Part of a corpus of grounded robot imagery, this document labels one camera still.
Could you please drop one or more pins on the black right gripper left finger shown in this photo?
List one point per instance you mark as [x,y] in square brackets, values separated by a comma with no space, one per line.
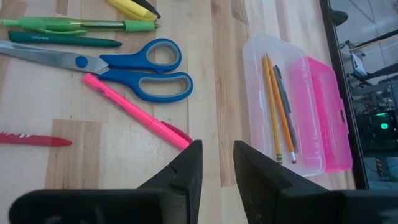
[183,186]

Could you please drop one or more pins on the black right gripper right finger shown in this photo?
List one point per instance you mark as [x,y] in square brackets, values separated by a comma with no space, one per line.
[264,193]

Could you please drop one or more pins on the yellow pencil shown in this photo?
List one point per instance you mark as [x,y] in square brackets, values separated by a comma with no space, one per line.
[272,109]

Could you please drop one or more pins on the yellow pencils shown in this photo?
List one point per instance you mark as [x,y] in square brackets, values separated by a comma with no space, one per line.
[281,109]

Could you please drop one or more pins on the grey mechanical pencil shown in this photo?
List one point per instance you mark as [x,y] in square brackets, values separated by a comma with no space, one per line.
[286,109]

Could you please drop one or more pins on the pink highlighter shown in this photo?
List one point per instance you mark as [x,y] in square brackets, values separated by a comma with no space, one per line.
[130,109]

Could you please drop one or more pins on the large pink Madisi marker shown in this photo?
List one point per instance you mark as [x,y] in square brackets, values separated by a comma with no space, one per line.
[34,140]

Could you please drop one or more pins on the black marker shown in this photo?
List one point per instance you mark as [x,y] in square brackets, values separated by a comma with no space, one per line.
[149,7]

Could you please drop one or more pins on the yellow highlighter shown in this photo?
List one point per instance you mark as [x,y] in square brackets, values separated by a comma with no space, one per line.
[130,7]

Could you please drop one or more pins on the dark green colored pencil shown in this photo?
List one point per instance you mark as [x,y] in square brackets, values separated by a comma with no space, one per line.
[62,39]

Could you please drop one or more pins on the light green mechanical pencil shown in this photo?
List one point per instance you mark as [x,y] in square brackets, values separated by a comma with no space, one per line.
[62,24]

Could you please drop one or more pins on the clear supply box pink lid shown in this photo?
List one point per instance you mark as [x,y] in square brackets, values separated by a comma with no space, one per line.
[323,109]

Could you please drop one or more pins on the black device green light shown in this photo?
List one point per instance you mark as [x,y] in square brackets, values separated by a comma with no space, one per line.
[384,126]

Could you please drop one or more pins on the black aluminium table frame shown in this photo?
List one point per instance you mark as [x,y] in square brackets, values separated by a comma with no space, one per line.
[341,77]

